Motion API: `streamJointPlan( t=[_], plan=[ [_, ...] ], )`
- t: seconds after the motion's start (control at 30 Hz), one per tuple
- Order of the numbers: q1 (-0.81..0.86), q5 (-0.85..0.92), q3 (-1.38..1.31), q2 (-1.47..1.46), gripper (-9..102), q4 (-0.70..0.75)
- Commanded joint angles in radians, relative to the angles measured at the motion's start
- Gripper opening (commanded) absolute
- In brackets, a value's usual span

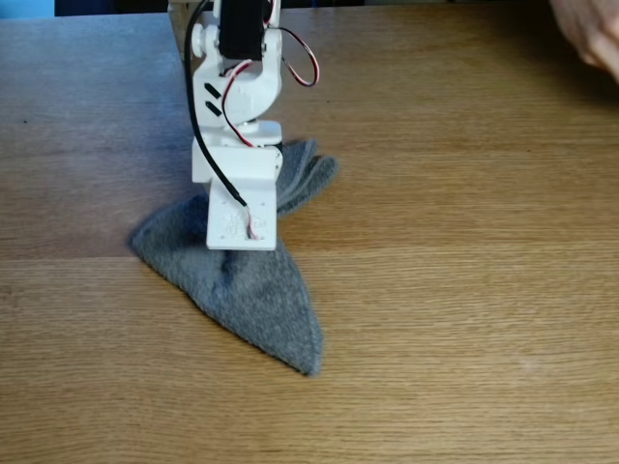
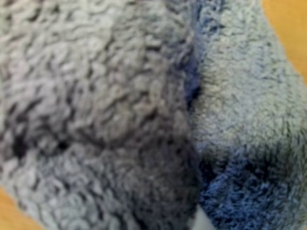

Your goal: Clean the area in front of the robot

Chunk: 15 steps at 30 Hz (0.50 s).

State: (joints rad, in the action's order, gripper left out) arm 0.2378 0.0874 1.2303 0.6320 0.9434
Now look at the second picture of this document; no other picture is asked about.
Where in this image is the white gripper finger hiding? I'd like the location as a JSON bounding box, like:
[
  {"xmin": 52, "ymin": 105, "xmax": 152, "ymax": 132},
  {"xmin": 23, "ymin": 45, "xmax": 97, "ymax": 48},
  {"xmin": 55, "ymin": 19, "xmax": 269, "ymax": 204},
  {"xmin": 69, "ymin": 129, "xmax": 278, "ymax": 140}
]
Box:
[{"xmin": 193, "ymin": 206, "xmax": 213, "ymax": 230}]

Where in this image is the grey terry cleaning cloth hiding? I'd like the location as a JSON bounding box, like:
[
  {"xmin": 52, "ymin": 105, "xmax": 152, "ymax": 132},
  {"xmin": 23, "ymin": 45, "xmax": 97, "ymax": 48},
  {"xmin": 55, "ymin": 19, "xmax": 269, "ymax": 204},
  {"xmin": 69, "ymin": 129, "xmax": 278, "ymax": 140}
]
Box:
[{"xmin": 0, "ymin": 0, "xmax": 307, "ymax": 230}]

